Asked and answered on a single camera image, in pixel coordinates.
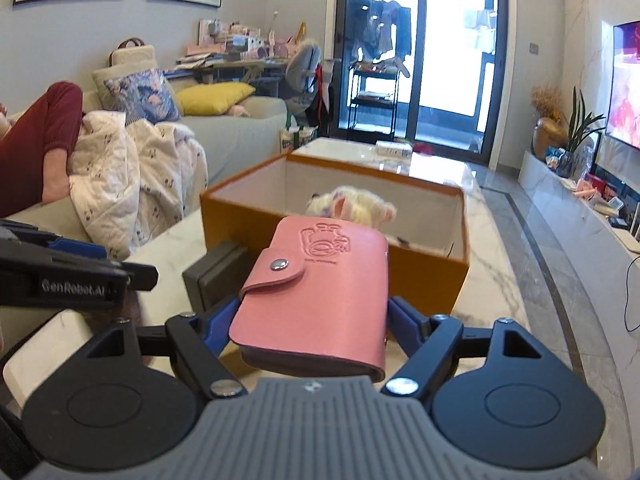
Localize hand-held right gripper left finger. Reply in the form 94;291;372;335
82;297;248;400

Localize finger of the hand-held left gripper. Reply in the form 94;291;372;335
0;225;108;261
0;251;160;293

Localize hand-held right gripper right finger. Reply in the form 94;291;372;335
381;296;543;398

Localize dark grey gift box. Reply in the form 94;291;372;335
181;241;256;316

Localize pink card wallet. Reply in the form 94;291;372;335
229;216;390;383

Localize orange cardboard box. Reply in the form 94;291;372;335
200;152;471;376

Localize white crochet bunny doll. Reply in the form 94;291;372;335
305;185;398;226

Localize white printed quilt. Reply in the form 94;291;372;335
70;110;208;261

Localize blue floral pillow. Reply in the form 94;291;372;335
103;67;183;123

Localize light grey sofa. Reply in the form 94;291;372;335
0;95;288;241

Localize small white box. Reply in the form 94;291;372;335
375;140;415;157

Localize white marble TV console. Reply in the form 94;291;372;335
517;150;640;361

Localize yellow pillow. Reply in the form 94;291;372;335
176;82;257;116

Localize white bear-shaped bag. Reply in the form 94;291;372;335
109;37;157;68

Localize printed shopping bag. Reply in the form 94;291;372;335
279;125;317;155

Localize grey study desk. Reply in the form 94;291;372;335
165;57;296;86

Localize gold vase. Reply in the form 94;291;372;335
532;117;568;161

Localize black rolling cart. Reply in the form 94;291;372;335
348;60;401;143

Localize small white device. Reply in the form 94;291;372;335
595;195;626;216

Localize white wifi router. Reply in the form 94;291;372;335
620;200;640;253

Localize pile of desk clutter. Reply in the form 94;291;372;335
175;17;311;68

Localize grey office chair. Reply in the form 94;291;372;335
285;42;331;126

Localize dried flower bunch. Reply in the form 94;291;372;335
530;84;566;121

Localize glass sliding door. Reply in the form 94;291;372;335
332;0;511;168

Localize green potted plant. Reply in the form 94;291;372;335
565;85;607;153

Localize hanging dark clothes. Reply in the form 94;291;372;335
357;0;413;61

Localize black cable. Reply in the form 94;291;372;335
622;255;640;333

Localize wall-mounted television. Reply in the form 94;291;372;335
604;20;640;151

